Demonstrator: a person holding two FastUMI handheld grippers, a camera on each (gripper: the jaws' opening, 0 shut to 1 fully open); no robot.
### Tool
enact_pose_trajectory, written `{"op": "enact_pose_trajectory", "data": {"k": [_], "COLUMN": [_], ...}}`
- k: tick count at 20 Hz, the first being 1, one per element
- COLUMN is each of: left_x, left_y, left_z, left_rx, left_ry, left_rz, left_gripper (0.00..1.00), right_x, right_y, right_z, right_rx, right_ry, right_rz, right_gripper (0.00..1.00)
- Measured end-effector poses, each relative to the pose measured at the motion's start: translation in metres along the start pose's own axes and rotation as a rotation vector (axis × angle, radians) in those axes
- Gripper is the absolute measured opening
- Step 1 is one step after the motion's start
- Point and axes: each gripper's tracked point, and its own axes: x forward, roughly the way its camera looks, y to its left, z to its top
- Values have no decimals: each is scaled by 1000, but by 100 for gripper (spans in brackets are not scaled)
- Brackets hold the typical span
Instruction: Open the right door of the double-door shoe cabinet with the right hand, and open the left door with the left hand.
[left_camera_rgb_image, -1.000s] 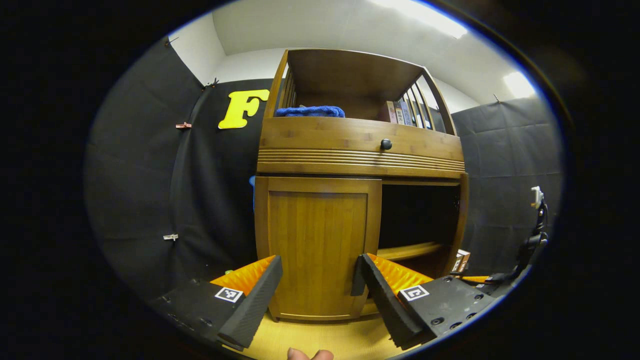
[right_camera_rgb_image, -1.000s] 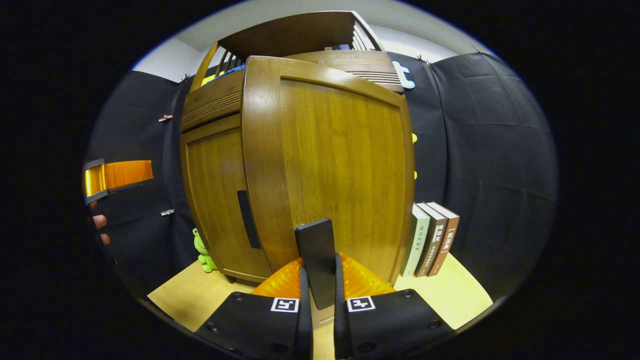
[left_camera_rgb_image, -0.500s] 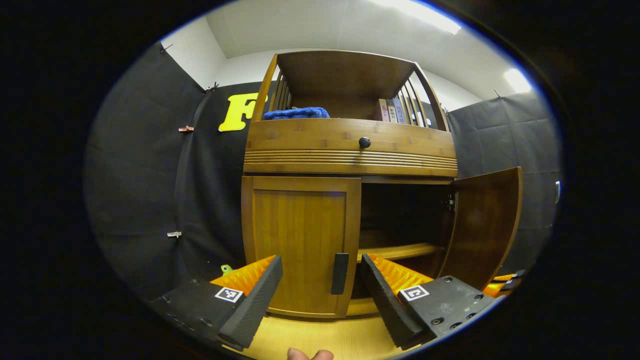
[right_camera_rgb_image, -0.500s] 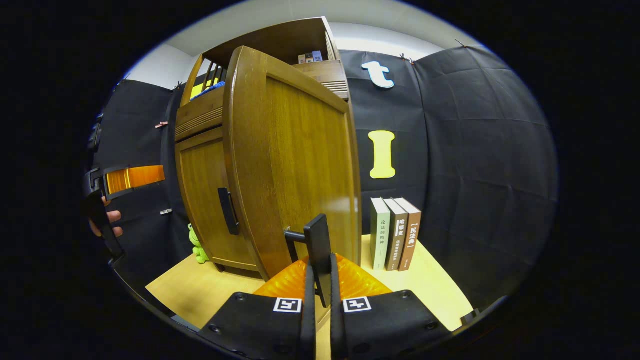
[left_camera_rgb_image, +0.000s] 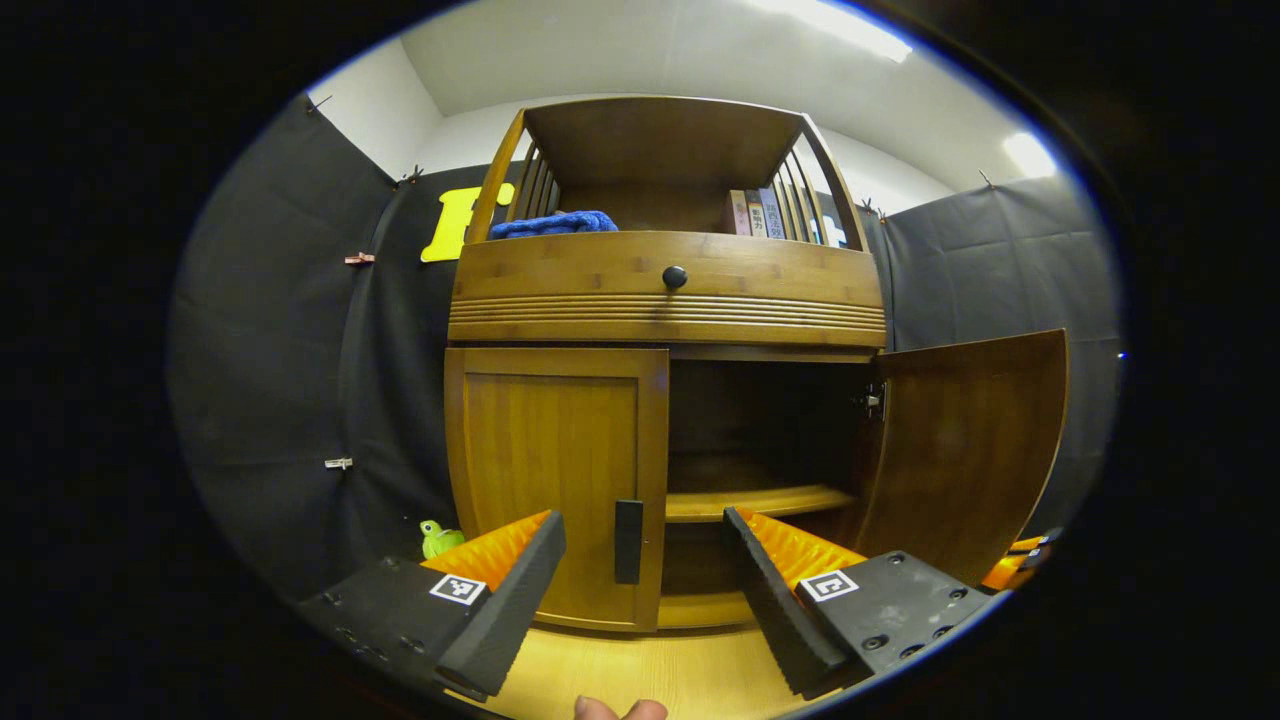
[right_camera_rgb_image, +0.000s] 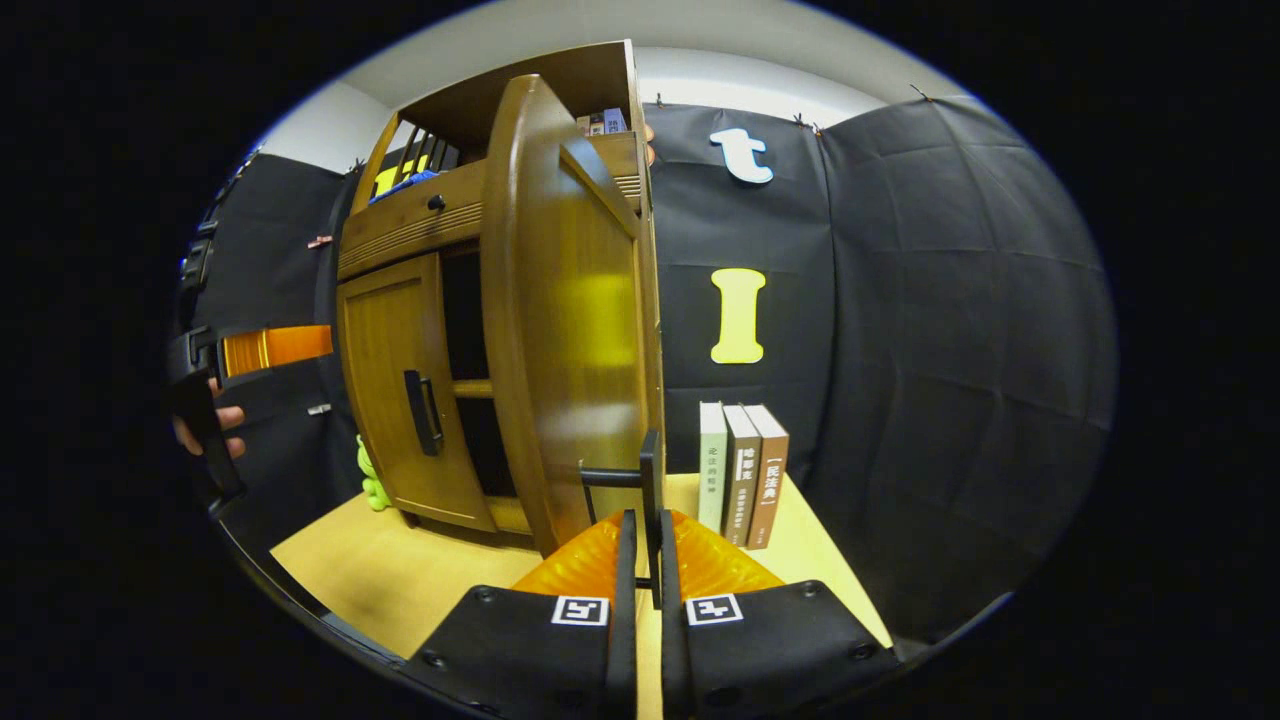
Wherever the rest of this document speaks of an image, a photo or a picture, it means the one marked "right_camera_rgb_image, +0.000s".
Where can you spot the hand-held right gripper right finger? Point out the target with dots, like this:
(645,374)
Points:
(672,640)

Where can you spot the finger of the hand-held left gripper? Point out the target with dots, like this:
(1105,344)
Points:
(280,347)

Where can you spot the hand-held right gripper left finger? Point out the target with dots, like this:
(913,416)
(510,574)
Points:
(627,620)

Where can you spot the wooden shoe cabinet door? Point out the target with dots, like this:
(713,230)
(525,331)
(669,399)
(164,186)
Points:
(385,380)
(570,320)

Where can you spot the wooden double-door shoe cabinet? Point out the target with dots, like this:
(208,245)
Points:
(400,330)

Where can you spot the wooden cabinet drawer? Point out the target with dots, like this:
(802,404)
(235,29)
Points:
(410,225)

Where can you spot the wooden inner cabinet shelf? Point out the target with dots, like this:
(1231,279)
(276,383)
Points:
(472,389)

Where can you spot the light green toy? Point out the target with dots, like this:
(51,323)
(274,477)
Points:
(372,480)

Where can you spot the white standing book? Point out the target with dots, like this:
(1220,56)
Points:
(712,465)

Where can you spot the reddish brown standing book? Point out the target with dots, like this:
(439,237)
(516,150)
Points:
(768,475)

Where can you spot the blue towel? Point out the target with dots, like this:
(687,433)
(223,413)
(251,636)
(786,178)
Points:
(405,186)

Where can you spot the black backdrop cloth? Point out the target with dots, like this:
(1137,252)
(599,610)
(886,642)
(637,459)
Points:
(950,350)

